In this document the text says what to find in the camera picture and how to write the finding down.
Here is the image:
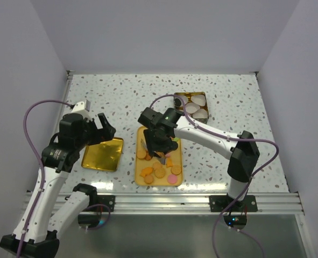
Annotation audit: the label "gold tin lid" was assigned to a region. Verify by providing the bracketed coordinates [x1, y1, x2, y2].
[81, 137, 124, 172]

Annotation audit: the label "black sandwich cookie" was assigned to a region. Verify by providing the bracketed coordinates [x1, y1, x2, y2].
[174, 98, 183, 107]

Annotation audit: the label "steel serving tongs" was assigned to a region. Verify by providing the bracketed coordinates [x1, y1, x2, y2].
[140, 139, 166, 164]

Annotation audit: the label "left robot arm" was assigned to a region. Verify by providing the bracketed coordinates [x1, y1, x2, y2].
[0, 112, 116, 257]

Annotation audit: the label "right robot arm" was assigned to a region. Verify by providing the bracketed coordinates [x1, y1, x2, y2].
[138, 107, 260, 211]

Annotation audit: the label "white paper cup top-left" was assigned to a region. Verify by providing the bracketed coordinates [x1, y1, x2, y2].
[174, 95, 189, 108]

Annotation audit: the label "brown round biscuit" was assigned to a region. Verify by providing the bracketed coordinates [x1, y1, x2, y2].
[145, 153, 152, 161]

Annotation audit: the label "round dotted biscuit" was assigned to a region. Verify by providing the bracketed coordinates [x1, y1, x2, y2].
[136, 150, 146, 160]

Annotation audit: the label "white paper cup centre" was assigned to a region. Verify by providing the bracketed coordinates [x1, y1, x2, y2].
[185, 102, 200, 114]

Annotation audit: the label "orange fish cookie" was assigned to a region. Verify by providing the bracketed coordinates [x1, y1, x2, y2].
[165, 157, 174, 168]
[140, 167, 153, 177]

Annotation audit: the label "flower shaped cookie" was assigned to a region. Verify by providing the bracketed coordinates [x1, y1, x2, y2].
[152, 162, 162, 170]

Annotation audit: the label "green cookie tin box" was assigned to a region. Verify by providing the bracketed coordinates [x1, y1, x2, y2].
[174, 92, 209, 124]

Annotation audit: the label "white paper cup bottom-right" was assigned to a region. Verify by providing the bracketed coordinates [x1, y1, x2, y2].
[192, 109, 209, 123]

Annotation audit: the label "yellow plastic tray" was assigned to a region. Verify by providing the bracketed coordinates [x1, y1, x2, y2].
[135, 126, 183, 187]

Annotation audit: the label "right dotted biscuit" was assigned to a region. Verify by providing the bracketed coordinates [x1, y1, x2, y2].
[171, 165, 182, 175]

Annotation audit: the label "large dotted biscuit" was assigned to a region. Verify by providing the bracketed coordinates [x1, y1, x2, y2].
[154, 167, 166, 178]

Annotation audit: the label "white paper cup top-right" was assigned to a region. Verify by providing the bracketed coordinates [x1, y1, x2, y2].
[190, 94, 206, 106]

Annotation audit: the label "round tan biscuit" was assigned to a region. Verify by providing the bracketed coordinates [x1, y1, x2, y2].
[144, 175, 154, 184]

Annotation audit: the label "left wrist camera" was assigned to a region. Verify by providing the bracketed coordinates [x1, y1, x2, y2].
[71, 99, 90, 113]

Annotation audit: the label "aluminium frame rail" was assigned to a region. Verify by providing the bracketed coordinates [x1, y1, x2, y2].
[98, 193, 304, 215]

